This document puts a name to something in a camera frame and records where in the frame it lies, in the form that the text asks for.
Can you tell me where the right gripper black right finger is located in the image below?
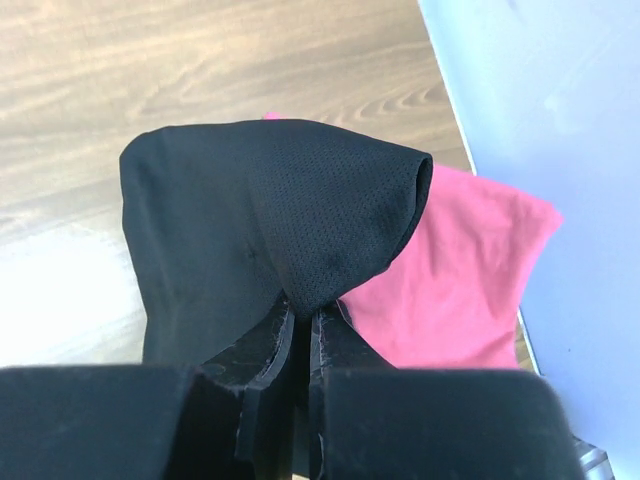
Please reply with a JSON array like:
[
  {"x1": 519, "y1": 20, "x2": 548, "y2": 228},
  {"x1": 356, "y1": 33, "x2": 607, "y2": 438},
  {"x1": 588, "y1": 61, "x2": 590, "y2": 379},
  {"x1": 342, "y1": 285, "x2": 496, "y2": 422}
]
[{"x1": 309, "y1": 303, "x2": 580, "y2": 479}]

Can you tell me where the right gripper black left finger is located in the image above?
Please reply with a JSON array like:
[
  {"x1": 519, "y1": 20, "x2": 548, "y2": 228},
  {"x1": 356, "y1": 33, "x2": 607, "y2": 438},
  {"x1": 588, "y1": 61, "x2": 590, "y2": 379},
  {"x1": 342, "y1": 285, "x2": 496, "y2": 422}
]
[{"x1": 1, "y1": 300, "x2": 295, "y2": 479}]

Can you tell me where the black t shirt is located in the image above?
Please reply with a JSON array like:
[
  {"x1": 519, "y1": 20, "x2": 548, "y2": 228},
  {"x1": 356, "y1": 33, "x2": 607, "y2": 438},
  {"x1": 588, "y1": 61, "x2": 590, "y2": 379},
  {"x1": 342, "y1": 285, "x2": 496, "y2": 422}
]
[{"x1": 120, "y1": 119, "x2": 433, "y2": 364}]

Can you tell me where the folded dusty red t shirt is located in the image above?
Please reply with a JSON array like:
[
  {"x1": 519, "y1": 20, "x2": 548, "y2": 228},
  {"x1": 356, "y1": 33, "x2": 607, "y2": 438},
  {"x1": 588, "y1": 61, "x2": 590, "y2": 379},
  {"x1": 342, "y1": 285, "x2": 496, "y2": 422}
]
[{"x1": 260, "y1": 115, "x2": 562, "y2": 369}]

